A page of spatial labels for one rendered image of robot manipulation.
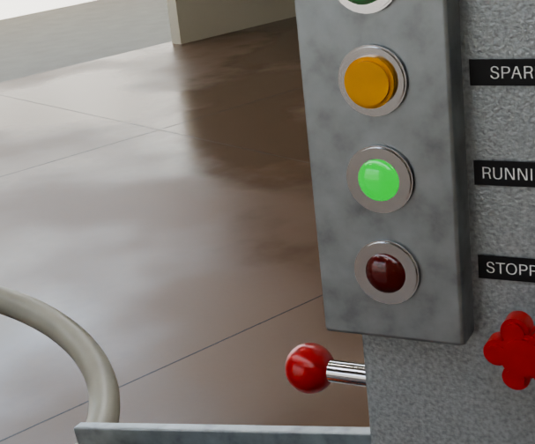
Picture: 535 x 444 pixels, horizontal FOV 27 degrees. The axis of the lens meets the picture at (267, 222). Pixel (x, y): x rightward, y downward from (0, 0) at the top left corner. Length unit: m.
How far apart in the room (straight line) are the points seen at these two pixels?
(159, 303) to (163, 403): 0.73
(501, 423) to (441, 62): 0.20
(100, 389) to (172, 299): 2.80
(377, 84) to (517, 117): 0.07
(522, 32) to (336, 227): 0.14
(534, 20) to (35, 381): 3.02
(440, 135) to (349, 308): 0.11
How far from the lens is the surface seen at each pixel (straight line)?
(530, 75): 0.54
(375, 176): 0.56
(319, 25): 0.56
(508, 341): 0.55
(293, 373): 0.69
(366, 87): 0.54
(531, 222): 0.57
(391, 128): 0.55
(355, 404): 3.07
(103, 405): 1.06
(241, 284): 3.92
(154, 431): 0.96
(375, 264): 0.58
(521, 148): 0.56
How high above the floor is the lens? 1.49
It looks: 19 degrees down
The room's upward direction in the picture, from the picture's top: 6 degrees counter-clockwise
